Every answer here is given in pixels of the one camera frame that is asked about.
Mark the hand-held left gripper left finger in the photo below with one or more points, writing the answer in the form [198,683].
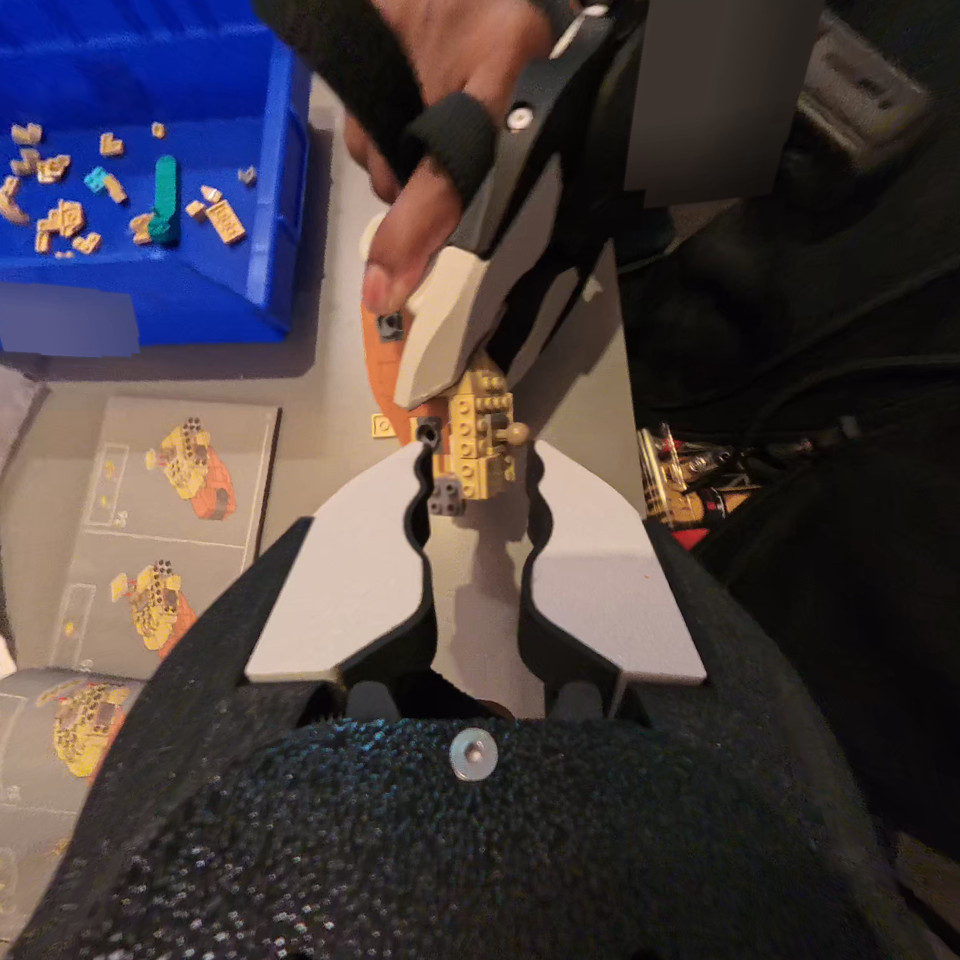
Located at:
[345,593]

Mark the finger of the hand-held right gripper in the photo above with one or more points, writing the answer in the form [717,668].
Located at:
[450,323]
[555,308]

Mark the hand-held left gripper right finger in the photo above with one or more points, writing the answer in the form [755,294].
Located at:
[608,593]

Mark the tan brick model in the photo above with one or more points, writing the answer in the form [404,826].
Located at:
[477,443]

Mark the blue plastic bin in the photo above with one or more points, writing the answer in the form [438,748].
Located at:
[150,300]

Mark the grey desk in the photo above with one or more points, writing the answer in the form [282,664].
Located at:
[323,375]

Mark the person's right hand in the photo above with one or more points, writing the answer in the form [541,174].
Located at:
[450,45]

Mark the square tan tile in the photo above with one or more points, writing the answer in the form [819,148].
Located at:
[384,426]

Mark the colourful printed box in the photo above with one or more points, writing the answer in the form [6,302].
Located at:
[690,480]

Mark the grey instruction booklet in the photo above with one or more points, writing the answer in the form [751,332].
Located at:
[120,510]

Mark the green brick separator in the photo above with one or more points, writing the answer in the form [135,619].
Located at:
[164,195]

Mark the scattered tan bricks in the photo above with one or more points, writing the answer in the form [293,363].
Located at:
[60,218]

